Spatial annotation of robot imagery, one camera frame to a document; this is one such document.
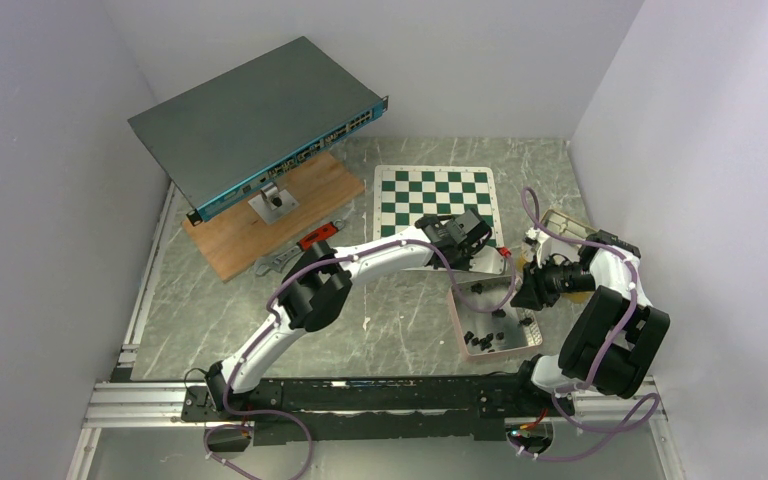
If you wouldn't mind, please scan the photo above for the grey network switch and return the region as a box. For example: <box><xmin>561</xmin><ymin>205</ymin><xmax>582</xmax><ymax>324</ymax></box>
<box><xmin>128</xmin><ymin>36</ymin><xmax>389</xmax><ymax>226</ymax></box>

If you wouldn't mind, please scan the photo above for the black chess pieces pile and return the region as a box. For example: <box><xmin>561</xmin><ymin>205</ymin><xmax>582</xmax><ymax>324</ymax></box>
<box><xmin>462</xmin><ymin>308</ymin><xmax>543</xmax><ymax>354</ymax></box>

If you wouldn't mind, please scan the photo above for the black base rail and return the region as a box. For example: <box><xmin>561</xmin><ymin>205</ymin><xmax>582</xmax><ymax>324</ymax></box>
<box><xmin>181</xmin><ymin>373</ymin><xmax>559</xmax><ymax>446</ymax></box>

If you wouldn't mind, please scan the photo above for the wooden board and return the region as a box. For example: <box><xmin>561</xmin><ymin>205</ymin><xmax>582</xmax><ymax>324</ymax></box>
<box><xmin>182</xmin><ymin>153</ymin><xmax>365</xmax><ymax>282</ymax></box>

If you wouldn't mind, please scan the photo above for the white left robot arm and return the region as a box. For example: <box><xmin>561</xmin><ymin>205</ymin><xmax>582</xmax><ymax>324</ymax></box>
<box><xmin>205</xmin><ymin>209</ymin><xmax>492</xmax><ymax>420</ymax></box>

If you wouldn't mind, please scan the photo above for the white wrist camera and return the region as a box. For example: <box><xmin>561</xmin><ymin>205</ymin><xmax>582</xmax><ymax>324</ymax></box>
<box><xmin>469</xmin><ymin>246</ymin><xmax>509</xmax><ymax>276</ymax></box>
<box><xmin>524</xmin><ymin>228</ymin><xmax>554</xmax><ymax>265</ymax></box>

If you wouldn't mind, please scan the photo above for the metal switch stand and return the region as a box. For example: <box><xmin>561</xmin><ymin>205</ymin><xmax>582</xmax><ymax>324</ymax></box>
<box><xmin>248</xmin><ymin>182</ymin><xmax>299</xmax><ymax>225</ymax></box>

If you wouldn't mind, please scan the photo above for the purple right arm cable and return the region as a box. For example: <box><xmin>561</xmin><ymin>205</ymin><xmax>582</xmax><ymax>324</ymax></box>
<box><xmin>506</xmin><ymin>186</ymin><xmax>662</xmax><ymax>465</ymax></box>

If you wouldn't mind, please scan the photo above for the pink metal tray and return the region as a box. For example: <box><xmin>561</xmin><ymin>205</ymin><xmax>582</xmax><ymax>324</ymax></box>
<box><xmin>447</xmin><ymin>276</ymin><xmax>543</xmax><ymax>362</ymax></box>

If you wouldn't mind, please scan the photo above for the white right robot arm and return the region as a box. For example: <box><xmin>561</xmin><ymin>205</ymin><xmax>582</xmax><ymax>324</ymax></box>
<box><xmin>510</xmin><ymin>230</ymin><xmax>670</xmax><ymax>415</ymax></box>

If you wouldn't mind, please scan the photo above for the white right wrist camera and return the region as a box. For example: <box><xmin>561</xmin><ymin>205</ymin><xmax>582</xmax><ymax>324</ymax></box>
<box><xmin>524</xmin><ymin>228</ymin><xmax>554</xmax><ymax>265</ymax></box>

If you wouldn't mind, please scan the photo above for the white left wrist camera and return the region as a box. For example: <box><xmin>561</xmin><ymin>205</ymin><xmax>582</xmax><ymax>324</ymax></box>
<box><xmin>469</xmin><ymin>246</ymin><xmax>509</xmax><ymax>276</ymax></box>

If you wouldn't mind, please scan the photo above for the red grey tool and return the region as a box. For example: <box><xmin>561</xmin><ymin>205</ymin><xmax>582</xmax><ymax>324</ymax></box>
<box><xmin>253</xmin><ymin>220</ymin><xmax>346</xmax><ymax>277</ymax></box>

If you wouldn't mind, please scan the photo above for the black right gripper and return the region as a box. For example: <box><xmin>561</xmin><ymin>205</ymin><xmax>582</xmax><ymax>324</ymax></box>
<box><xmin>510</xmin><ymin>253</ymin><xmax>596</xmax><ymax>311</ymax></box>

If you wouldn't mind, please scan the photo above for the green white chess board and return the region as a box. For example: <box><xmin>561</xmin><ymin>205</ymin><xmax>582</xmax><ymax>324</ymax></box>
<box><xmin>372</xmin><ymin>165</ymin><xmax>505</xmax><ymax>249</ymax></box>

